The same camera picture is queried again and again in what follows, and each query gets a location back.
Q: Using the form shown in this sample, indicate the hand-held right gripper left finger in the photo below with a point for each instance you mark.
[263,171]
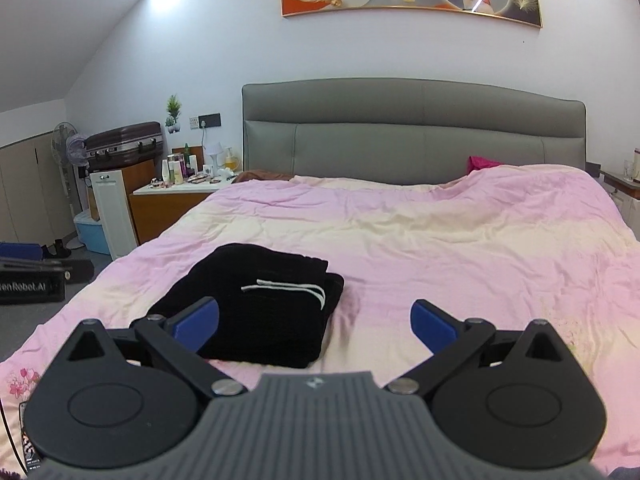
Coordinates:
[197,322]

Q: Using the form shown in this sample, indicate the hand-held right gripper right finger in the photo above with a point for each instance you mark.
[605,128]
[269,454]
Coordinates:
[432,325]

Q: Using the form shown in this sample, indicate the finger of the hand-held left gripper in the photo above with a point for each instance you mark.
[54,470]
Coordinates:
[45,269]
[20,250]

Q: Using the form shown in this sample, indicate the black shoes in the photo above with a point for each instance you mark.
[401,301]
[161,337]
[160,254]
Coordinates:
[56,251]

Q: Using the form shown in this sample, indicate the light blue plastic bin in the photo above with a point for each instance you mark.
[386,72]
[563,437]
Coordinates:
[92,232]

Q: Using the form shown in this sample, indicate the beige wardrobe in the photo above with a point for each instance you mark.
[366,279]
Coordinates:
[30,190]

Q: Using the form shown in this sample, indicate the pink duvet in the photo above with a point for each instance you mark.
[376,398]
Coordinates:
[450,260]

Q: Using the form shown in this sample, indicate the white slatted panel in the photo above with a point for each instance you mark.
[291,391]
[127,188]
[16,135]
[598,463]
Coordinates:
[115,215]

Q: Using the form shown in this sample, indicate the white standing fan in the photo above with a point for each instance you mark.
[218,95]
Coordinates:
[67,145]

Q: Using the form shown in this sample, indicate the white-topped wooden nightstand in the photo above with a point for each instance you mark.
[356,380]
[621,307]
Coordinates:
[165,210]

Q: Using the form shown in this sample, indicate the wooden cabinet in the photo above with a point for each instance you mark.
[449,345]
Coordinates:
[142,175]

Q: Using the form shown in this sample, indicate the brown suitcase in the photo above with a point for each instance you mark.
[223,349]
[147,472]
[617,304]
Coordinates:
[125,142]

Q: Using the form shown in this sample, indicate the group of cosmetic bottles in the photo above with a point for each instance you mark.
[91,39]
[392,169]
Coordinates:
[177,170]

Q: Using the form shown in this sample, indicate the brown pillow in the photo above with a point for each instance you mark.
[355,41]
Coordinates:
[262,175]

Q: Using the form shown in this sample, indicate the yellow pump bottle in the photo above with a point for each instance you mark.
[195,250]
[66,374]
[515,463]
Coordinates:
[230,160]

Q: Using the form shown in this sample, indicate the magenta cloth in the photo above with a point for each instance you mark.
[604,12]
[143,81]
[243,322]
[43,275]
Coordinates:
[482,164]

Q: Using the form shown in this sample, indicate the white table lamp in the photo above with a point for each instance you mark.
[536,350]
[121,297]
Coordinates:
[215,152]

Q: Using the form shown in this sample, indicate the grey upholstered headboard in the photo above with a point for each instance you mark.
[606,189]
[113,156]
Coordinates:
[400,135]

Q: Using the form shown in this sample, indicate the small potted green plant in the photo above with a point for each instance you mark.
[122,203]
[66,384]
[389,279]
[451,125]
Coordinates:
[173,110]

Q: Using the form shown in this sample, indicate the grey-topped wooden nightstand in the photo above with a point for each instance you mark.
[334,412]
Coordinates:
[622,195]

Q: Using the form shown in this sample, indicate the clear glass cup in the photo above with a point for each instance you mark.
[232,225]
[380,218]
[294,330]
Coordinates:
[628,171]

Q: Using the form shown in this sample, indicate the white bottle with red cap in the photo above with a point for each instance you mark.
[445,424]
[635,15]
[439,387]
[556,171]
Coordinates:
[636,165]

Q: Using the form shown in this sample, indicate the dark wall switch panel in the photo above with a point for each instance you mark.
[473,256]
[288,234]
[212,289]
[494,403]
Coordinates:
[205,120]

